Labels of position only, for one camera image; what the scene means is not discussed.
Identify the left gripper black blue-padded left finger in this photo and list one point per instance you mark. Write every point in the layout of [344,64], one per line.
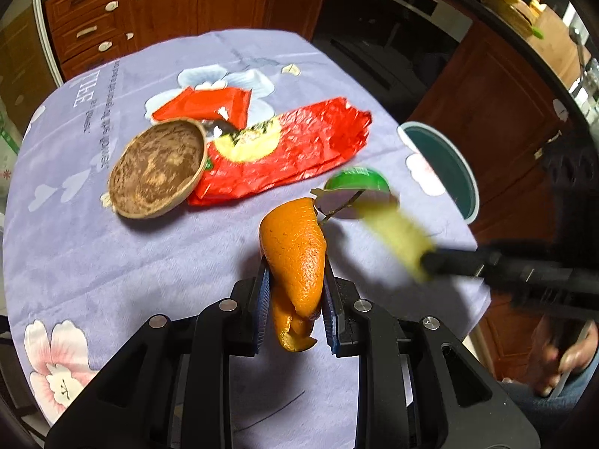
[130,402]

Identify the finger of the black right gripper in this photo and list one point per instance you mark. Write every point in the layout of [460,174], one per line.
[458,262]

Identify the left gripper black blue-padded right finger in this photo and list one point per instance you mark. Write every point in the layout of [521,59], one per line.
[418,386]

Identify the pale green corn husk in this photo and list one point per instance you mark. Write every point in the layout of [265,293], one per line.
[403,237]

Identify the green round lid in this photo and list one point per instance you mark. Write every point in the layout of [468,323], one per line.
[358,178]

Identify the orange peel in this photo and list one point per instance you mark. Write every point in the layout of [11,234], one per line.
[294,246]

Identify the large red crinkled snack bag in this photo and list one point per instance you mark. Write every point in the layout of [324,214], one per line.
[288,148]

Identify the small orange-red snack packet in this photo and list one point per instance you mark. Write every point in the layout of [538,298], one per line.
[230,104]

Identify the blue fleece sleeve forearm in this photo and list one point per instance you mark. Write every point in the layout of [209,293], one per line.
[547,413]

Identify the teal trash bin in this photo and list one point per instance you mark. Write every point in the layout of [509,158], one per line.
[439,167]

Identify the wooden kitchen cabinets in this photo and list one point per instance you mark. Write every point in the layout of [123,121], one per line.
[85,34]

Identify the person's right hand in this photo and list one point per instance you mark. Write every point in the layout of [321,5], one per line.
[547,364]

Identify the lavender floral tablecloth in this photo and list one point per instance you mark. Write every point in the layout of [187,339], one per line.
[79,280]

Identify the brown coconut shell bowl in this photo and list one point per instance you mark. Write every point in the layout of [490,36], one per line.
[158,169]

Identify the black built-in oven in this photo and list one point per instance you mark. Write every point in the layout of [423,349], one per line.
[395,49]

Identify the yellow items on counter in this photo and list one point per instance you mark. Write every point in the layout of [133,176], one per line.
[521,16]

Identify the small white paper scrap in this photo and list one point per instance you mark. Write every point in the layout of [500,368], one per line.
[291,69]

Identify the green white rice bag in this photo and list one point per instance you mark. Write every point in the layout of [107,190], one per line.
[10,142]

